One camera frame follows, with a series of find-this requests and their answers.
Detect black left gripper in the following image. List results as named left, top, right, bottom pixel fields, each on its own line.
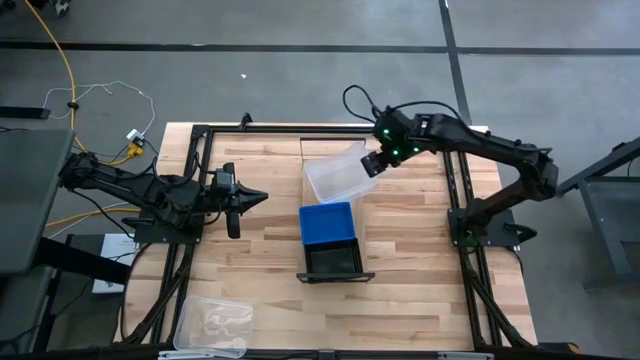
left=214, top=161, right=270, bottom=215

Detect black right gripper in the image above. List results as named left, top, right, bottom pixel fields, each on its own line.
left=373, top=110, right=427, bottom=166

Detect clear plastic basket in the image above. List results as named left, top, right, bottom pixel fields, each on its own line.
left=172, top=294, right=255, bottom=352
left=303, top=140, right=380, bottom=205

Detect blue plastic basket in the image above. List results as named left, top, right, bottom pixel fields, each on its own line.
left=298, top=201, right=358, bottom=247

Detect white box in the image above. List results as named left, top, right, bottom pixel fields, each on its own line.
left=91, top=232, right=137, bottom=295

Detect dark metal desk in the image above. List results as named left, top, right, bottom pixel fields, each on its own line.
left=549, top=135, right=640, bottom=292

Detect grey desk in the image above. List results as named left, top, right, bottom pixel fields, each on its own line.
left=0, top=128, right=76, bottom=276

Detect black floor strip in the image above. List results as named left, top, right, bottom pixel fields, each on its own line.
left=0, top=105, right=52, bottom=121

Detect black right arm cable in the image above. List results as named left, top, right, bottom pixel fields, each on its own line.
left=341, top=84, right=467, bottom=126

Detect black table frame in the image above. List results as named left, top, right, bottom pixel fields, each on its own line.
left=118, top=122, right=539, bottom=351

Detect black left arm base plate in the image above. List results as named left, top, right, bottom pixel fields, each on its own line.
left=132, top=204, right=207, bottom=245

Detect thin white cable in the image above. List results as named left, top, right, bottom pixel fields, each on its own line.
left=42, top=80, right=157, bottom=137

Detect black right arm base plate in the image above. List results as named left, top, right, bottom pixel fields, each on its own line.
left=447, top=207, right=522, bottom=248

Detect yellow cable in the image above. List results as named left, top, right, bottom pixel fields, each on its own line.
left=45, top=205, right=134, bottom=229
left=23, top=0, right=146, bottom=166

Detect grey camera mount rail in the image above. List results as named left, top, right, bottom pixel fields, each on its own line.
left=158, top=349, right=495, bottom=360

